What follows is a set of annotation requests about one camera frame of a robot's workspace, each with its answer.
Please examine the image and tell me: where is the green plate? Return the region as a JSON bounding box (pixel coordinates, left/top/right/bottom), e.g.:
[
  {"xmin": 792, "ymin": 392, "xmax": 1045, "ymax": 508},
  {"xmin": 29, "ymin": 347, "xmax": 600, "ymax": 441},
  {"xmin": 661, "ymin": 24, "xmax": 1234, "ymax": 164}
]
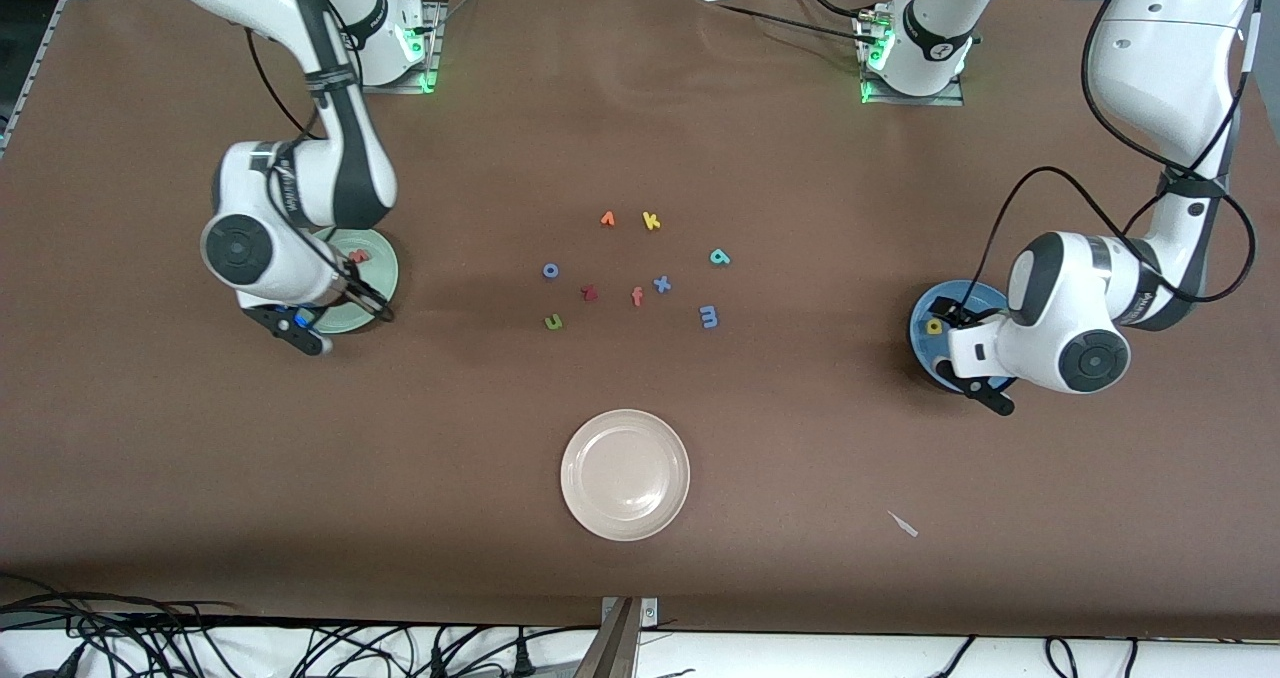
[{"xmin": 308, "ymin": 226, "xmax": 399, "ymax": 335}]

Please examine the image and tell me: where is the blue plate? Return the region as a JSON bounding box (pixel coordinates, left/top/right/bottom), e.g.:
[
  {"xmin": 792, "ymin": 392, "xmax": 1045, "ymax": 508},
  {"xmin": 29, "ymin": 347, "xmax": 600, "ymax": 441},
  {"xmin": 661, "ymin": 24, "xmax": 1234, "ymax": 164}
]
[{"xmin": 908, "ymin": 280, "xmax": 1013, "ymax": 395}]

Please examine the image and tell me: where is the beige plate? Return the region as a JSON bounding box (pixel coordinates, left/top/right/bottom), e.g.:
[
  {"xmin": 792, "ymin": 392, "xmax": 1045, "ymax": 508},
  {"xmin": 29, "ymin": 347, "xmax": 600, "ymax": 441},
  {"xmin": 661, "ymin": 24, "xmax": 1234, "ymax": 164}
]
[{"xmin": 560, "ymin": 409, "xmax": 691, "ymax": 542}]

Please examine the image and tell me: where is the brown paper table cover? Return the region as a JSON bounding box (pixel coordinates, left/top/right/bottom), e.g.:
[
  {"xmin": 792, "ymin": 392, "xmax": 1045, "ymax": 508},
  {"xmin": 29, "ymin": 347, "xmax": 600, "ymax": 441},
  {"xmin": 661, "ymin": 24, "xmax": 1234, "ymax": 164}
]
[{"xmin": 0, "ymin": 0, "xmax": 1280, "ymax": 641}]

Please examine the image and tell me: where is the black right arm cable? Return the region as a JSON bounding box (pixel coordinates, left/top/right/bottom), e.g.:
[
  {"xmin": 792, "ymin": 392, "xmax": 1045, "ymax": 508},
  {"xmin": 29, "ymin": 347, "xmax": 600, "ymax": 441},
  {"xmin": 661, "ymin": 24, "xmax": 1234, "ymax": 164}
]
[{"xmin": 245, "ymin": 0, "xmax": 331, "ymax": 144}]

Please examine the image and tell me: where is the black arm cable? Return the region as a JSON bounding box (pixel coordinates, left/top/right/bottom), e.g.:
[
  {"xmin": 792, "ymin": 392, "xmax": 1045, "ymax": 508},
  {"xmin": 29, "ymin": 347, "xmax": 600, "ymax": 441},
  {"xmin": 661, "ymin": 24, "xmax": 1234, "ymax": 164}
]
[
  {"xmin": 975, "ymin": 0, "xmax": 1258, "ymax": 304},
  {"xmin": 245, "ymin": 0, "xmax": 331, "ymax": 144}
]

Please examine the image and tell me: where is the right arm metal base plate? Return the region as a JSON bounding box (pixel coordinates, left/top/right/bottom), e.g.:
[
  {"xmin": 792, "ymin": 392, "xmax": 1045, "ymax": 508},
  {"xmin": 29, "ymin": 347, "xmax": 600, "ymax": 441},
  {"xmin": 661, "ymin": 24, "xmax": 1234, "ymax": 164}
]
[{"xmin": 360, "ymin": 0, "xmax": 441, "ymax": 95}]

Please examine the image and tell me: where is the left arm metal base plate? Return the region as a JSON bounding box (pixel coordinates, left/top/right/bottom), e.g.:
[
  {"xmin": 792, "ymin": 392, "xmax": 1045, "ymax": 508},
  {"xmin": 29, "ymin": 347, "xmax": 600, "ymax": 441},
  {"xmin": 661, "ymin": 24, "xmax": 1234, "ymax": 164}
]
[{"xmin": 860, "ymin": 13, "xmax": 966, "ymax": 107}]

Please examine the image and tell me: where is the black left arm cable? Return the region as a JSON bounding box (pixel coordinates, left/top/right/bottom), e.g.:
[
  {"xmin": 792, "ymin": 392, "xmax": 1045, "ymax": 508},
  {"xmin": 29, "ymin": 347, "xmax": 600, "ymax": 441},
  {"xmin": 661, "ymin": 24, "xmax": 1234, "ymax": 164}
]
[{"xmin": 975, "ymin": 0, "xmax": 1258, "ymax": 304}]

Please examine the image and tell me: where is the black cable on table cover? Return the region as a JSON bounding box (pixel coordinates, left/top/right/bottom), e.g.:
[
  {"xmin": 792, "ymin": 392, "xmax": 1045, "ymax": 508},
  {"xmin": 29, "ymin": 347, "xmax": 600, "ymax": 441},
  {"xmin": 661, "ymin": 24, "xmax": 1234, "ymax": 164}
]
[{"xmin": 700, "ymin": 0, "xmax": 881, "ymax": 49}]

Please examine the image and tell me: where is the black cable tangle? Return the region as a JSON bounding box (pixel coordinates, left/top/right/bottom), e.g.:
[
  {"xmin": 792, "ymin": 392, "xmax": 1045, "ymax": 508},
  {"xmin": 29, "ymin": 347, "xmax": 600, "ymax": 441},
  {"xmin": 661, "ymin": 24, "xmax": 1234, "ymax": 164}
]
[{"xmin": 0, "ymin": 573, "xmax": 241, "ymax": 678}]

